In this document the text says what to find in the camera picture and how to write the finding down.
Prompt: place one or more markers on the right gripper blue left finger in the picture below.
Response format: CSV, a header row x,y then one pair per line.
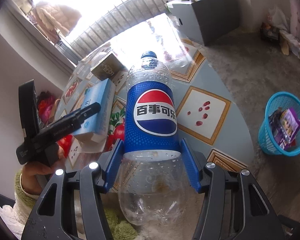
x,y
111,163

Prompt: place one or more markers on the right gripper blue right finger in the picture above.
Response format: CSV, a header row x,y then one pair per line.
x,y
193,168

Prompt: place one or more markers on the Pepsi plastic bottle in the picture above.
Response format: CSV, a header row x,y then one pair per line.
x,y
151,180

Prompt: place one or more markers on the left hand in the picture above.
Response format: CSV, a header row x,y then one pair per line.
x,y
31,170

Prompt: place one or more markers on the light blue box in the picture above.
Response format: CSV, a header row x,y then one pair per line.
x,y
96,127

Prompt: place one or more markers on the brown cardboard box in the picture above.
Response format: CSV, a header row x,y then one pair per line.
x,y
107,67

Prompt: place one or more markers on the blue plastic waste basket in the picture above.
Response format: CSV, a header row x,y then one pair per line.
x,y
266,140

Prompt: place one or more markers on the purple snack wrapper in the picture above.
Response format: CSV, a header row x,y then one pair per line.
x,y
284,126

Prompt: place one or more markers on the beige puffer jacket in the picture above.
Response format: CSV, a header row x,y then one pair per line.
x,y
54,20

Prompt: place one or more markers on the grey cabinet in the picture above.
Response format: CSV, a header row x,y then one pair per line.
x,y
204,21

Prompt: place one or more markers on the metal balcony railing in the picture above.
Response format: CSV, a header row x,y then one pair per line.
x,y
121,16

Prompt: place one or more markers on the black camera module left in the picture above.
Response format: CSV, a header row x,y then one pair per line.
x,y
28,110

